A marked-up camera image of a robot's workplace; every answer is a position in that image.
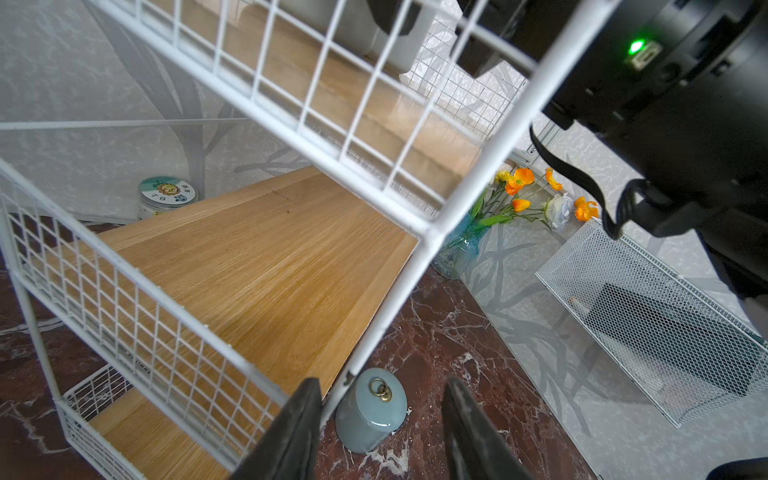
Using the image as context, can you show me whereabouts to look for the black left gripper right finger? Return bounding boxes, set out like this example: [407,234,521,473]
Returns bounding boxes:
[442,377,532,479]

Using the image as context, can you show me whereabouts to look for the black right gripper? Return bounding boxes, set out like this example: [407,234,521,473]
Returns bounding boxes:
[457,1,762,135]

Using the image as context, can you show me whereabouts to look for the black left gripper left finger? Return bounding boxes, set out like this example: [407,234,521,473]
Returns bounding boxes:
[229,378,322,480]

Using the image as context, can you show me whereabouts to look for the blue glass vase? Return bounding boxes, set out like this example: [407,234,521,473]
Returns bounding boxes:
[432,214,490,280]

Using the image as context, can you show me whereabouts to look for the orange and white flowers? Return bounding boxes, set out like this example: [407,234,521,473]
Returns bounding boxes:
[468,165,600,230]

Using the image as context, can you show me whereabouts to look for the green book in basket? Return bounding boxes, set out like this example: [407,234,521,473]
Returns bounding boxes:
[585,284,764,396]

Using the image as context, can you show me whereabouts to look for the yellow label sunflower jar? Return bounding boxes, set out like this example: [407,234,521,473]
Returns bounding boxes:
[138,176,199,220]

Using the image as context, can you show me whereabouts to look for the white wire three-tier shelf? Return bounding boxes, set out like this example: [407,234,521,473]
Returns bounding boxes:
[1,1,617,479]

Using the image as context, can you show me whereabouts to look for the white mesh wall basket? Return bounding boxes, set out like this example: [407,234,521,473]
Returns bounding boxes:
[536,220,767,427]

